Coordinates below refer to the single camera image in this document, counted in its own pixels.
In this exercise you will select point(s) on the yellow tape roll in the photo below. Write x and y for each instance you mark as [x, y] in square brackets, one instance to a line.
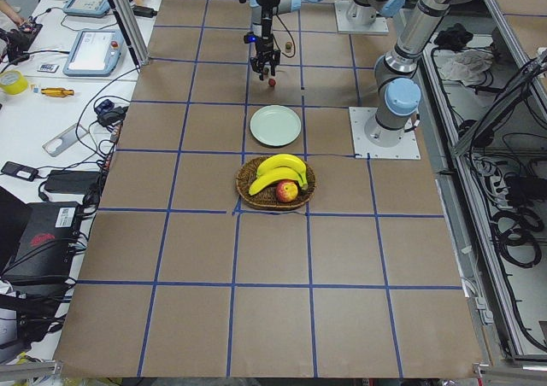
[13, 82]

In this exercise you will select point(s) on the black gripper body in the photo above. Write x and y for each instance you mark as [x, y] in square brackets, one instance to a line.
[266, 45]

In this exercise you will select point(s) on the yellow banana bunch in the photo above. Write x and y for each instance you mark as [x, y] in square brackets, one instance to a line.
[277, 168]

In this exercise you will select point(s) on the metal bracket plate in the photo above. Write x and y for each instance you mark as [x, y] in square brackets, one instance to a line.
[64, 140]

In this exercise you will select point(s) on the black red computer box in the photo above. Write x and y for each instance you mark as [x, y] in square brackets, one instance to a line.
[37, 240]

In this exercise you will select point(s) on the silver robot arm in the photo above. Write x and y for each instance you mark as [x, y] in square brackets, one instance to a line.
[363, 13]
[399, 95]

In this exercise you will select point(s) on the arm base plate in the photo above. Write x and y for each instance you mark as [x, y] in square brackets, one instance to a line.
[372, 141]
[380, 27]

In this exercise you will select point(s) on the brown wicker basket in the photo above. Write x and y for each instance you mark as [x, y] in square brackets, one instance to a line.
[267, 199]

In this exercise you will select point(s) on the white crumpled cloth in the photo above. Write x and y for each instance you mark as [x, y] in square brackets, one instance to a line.
[468, 67]

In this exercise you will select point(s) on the near teach pendant tablet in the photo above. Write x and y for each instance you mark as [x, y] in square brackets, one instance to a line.
[95, 53]

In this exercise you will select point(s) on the black cloth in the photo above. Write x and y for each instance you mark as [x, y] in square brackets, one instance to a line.
[454, 38]

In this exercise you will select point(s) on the teach pendant tablet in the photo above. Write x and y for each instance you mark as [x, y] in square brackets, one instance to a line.
[87, 8]
[95, 53]

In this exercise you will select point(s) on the black power adapter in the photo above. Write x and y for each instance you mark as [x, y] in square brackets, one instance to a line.
[70, 181]

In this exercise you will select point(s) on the far teach pendant tablet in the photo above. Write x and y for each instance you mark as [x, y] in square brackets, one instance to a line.
[87, 8]

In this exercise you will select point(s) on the aluminium frame post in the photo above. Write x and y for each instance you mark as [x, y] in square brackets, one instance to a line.
[130, 31]

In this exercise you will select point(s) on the light green plate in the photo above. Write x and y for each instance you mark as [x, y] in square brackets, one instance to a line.
[275, 125]

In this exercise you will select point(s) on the red yellow apple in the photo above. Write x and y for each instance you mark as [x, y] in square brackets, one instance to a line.
[286, 191]

